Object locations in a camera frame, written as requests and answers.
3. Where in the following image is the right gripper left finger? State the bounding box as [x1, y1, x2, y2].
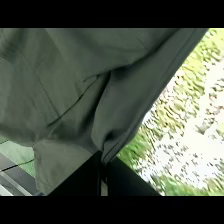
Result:
[47, 151, 103, 197]

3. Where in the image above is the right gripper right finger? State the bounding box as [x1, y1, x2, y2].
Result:
[106, 155, 162, 197]

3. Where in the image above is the brown garment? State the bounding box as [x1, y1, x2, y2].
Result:
[0, 28, 210, 196]

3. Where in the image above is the silver frame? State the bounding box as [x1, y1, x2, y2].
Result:
[0, 165, 42, 197]

